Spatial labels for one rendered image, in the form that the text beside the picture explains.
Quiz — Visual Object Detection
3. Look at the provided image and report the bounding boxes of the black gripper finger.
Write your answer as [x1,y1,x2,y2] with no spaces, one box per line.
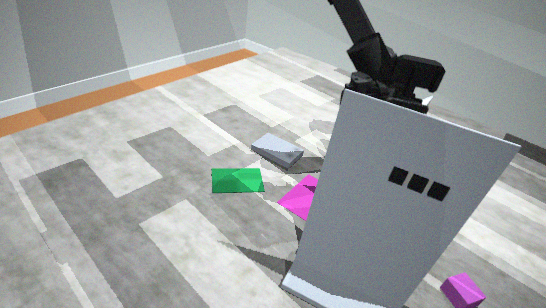
[384,97,429,114]

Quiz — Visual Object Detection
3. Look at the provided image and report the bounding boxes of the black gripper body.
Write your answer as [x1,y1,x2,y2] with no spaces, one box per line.
[380,55,445,104]

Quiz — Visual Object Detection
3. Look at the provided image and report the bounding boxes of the translucent magenta square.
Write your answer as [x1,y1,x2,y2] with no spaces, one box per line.
[277,174,318,221]

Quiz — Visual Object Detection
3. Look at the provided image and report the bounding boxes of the purple block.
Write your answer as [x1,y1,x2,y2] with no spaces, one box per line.
[440,272,487,308]

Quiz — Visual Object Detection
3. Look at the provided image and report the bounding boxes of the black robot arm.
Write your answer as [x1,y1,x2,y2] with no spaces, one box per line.
[328,0,399,104]

